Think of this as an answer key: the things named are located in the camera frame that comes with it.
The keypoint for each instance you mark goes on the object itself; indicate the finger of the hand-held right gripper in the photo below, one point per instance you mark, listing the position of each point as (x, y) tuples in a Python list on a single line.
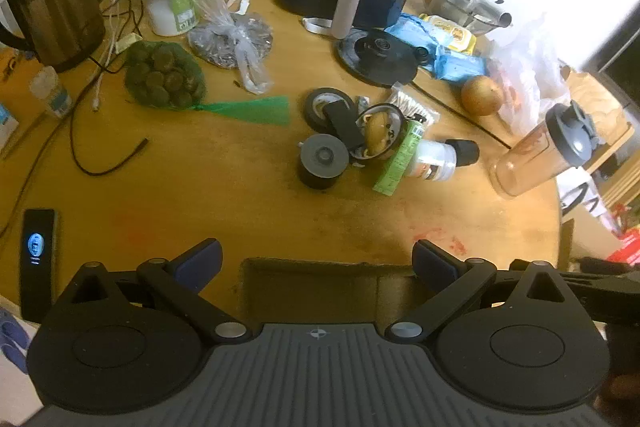
[(612, 294)]

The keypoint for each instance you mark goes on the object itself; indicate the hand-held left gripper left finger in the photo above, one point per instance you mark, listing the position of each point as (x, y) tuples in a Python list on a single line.
[(202, 259)]

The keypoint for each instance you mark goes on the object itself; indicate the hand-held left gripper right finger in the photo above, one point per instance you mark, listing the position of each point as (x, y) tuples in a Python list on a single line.
[(431, 263)]

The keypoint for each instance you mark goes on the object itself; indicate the white bottle black cap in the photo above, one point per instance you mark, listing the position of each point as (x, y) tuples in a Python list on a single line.
[(435, 159)]

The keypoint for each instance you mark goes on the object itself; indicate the green tube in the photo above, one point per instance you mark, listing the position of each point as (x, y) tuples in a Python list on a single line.
[(397, 162)]

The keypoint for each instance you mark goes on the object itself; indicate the black cylinder grey top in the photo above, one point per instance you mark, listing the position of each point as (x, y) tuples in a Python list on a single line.
[(322, 157)]

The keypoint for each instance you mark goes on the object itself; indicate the cotton swab packet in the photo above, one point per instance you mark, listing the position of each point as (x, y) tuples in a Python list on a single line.
[(412, 104)]

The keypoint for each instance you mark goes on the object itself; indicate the black rectangular block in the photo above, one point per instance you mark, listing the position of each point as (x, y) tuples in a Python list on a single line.
[(342, 124)]

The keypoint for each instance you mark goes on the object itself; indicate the black tape roll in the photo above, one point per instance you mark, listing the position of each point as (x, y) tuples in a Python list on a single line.
[(315, 107)]

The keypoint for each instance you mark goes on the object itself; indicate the red box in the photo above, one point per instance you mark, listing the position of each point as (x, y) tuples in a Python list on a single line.
[(627, 242)]

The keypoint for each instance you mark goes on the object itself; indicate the cardboard box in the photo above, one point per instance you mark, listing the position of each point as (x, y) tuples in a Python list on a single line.
[(566, 242)]

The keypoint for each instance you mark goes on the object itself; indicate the clear shaker bottle grey lid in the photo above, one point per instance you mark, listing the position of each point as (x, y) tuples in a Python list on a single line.
[(530, 157)]

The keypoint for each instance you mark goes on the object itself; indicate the black remote blue display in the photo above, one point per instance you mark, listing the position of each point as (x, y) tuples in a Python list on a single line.
[(37, 267)]

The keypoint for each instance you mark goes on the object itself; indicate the round brown pear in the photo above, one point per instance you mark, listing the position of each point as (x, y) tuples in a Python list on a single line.
[(482, 96)]

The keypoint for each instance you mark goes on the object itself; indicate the green net bag of kiwis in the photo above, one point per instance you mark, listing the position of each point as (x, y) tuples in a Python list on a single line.
[(160, 77)]

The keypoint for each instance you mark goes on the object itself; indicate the blue cloth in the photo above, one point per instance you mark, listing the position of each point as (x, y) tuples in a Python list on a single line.
[(12, 337)]

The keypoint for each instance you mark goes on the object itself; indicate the small black knob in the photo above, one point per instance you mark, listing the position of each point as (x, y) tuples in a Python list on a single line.
[(423, 56)]

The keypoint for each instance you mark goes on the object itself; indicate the black kettle base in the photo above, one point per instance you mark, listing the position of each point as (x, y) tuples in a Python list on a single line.
[(375, 57)]

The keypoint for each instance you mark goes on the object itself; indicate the clear bag of seeds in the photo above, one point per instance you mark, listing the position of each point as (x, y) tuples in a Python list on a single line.
[(225, 39)]

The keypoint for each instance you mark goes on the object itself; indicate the clear plastic bag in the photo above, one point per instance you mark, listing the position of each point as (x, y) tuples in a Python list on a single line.
[(525, 57)]

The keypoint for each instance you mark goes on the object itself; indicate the small plastic water bottle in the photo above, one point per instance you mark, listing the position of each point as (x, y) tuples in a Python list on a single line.
[(50, 92)]

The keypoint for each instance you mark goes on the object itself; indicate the yellow wet wipes packet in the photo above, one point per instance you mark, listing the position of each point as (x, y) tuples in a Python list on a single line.
[(452, 34)]

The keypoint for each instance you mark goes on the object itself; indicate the white jar green label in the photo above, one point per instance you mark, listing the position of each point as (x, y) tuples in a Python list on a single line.
[(165, 14)]

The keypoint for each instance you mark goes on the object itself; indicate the silver foil packet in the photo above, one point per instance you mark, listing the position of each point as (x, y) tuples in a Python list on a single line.
[(475, 2)]

